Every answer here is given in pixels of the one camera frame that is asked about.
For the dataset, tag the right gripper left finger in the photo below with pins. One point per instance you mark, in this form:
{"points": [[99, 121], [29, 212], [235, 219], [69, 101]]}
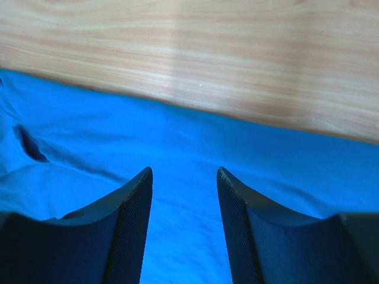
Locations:
{"points": [[102, 242]]}

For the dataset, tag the blue t-shirt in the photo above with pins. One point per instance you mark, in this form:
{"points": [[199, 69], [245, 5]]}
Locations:
{"points": [[64, 147]]}

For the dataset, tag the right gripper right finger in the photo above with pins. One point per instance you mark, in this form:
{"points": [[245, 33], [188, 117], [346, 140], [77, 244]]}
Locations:
{"points": [[270, 243]]}

